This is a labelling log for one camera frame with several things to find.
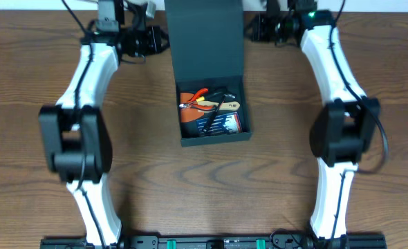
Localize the dark green gift box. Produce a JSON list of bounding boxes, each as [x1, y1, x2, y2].
[[165, 0, 251, 147]]

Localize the black handled claw hammer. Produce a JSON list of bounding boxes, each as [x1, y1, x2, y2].
[[202, 93, 236, 133]]

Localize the red handled pliers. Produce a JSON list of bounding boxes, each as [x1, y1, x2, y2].
[[179, 88, 214, 111]]

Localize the orange scraper wooden handle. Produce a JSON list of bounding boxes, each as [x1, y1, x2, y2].
[[180, 100, 241, 122]]

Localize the black yellow screwdriver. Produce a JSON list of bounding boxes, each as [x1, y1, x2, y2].
[[196, 91, 225, 102]]

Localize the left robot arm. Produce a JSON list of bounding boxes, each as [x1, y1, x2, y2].
[[39, 1, 169, 248]]

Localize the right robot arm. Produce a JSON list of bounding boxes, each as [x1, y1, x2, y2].
[[245, 1, 388, 248]]

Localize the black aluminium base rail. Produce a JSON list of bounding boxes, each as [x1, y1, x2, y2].
[[39, 234, 387, 249]]

